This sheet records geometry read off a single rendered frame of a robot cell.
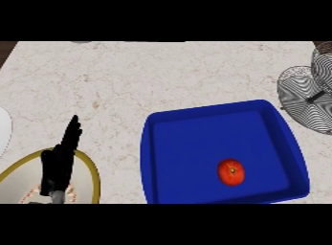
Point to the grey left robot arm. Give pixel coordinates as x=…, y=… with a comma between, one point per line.
x=59, y=197

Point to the white plate with gold rim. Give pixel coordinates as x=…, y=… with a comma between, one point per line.
x=13, y=182

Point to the red tomato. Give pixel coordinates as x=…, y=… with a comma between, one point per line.
x=231, y=172

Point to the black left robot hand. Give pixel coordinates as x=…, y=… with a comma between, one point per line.
x=60, y=162

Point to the blue tray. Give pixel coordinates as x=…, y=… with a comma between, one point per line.
x=211, y=137

